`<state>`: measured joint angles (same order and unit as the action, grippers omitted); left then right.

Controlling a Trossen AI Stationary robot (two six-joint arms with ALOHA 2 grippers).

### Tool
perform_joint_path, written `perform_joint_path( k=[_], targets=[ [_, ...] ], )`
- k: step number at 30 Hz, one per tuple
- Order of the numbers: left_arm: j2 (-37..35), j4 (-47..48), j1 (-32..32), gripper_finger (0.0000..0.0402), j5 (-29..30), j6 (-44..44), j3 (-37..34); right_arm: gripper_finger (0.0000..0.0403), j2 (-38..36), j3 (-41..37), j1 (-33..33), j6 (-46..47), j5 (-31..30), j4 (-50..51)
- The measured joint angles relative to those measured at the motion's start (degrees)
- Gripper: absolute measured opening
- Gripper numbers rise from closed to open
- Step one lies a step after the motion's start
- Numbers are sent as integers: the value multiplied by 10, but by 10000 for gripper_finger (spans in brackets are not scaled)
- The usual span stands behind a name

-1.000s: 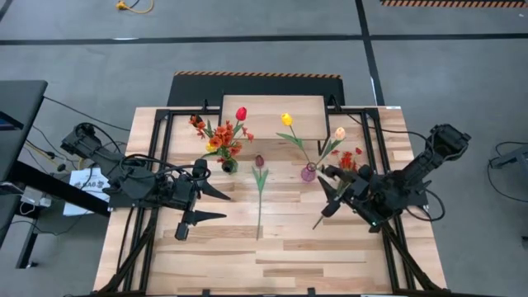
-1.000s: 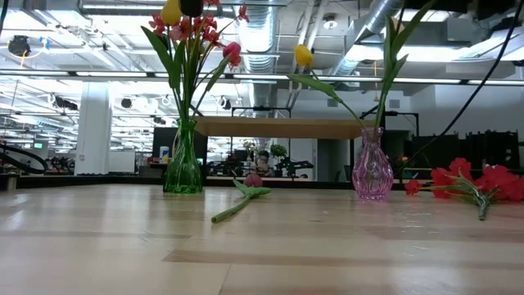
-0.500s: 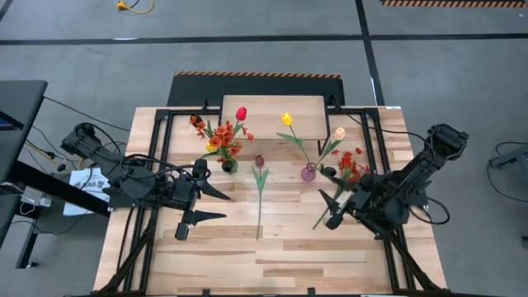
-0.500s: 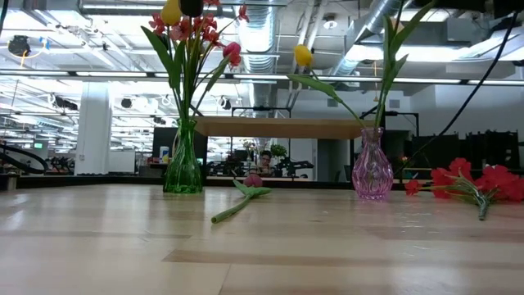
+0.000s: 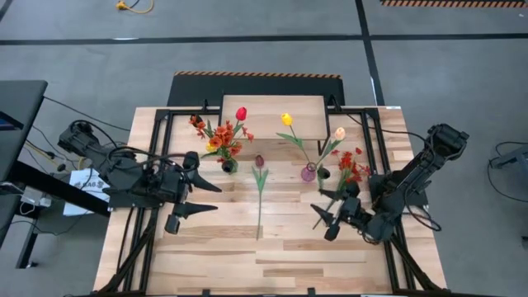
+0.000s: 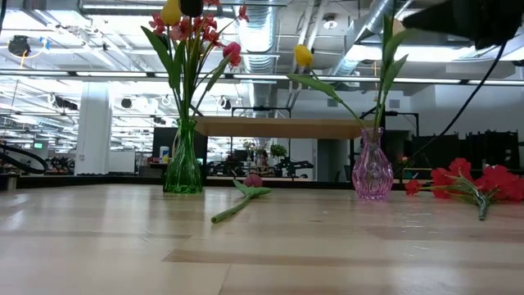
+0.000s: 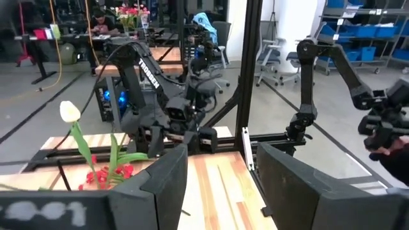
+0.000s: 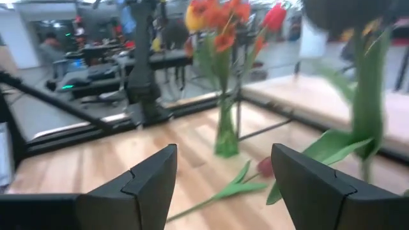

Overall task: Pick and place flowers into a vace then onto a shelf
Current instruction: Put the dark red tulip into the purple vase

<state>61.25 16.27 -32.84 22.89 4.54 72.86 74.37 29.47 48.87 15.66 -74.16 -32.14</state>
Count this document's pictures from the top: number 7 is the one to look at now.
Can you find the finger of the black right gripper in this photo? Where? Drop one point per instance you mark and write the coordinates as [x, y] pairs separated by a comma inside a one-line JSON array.
[[156, 140], [207, 140]]

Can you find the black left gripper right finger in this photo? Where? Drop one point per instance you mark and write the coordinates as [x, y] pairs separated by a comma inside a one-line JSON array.
[[294, 198]]

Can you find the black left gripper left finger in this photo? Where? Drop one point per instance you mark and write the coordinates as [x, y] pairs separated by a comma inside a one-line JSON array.
[[159, 198]]

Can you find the orange artificial flower bunch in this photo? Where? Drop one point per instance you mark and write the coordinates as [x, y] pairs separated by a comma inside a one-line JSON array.
[[100, 175]]

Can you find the cream artificial tulip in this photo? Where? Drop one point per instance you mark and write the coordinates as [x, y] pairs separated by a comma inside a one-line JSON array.
[[69, 111]]

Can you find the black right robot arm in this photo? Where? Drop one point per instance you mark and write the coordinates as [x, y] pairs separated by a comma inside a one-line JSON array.
[[148, 73]]

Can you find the person's forearm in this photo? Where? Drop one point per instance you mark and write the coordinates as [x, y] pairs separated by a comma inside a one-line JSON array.
[[399, 169]]

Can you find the metal shelf blue bins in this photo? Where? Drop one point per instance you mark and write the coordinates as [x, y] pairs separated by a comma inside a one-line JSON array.
[[367, 32]]

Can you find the wooden background table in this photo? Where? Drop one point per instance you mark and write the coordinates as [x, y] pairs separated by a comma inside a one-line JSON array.
[[166, 68]]

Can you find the black computer tower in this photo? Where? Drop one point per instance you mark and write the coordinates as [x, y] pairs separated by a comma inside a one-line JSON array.
[[105, 102]]

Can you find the black office chair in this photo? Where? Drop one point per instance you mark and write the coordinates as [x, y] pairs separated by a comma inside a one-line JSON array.
[[222, 35]]

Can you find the grey office chair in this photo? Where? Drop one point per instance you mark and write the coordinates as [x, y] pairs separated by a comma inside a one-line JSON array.
[[268, 54], [292, 57]]

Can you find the light blue jacket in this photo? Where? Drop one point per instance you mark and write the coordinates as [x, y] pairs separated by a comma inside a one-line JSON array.
[[204, 25]]

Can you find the person's hand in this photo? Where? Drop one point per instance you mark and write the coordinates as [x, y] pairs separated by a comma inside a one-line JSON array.
[[393, 147]]

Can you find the pink flower bouquet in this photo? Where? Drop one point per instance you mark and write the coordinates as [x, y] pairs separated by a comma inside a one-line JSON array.
[[131, 12]]

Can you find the green exercise ball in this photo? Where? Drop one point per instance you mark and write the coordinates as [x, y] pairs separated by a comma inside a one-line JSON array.
[[67, 54]]

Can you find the person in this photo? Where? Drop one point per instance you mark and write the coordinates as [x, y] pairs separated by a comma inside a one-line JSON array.
[[102, 24]]

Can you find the black standing desk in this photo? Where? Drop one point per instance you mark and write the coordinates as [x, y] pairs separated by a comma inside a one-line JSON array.
[[40, 60]]

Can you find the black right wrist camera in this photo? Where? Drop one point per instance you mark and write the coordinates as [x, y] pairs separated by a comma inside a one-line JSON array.
[[178, 110]]

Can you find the silver frame bracket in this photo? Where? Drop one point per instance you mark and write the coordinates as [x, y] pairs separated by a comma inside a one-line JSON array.
[[247, 150]]

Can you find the black aluminium table frame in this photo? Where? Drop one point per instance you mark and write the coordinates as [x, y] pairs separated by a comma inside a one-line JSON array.
[[249, 64]]

